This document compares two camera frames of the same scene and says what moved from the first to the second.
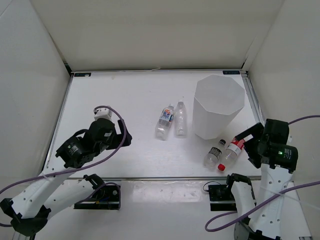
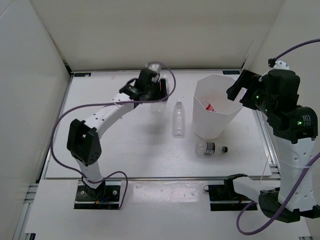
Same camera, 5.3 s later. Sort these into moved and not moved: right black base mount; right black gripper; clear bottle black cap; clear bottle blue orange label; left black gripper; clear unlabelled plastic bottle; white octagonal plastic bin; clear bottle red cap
Moved: left black gripper; clear bottle black cap; right black gripper; clear bottle red cap; clear bottle blue orange label
Not moved: clear unlabelled plastic bottle; right black base mount; white octagonal plastic bin
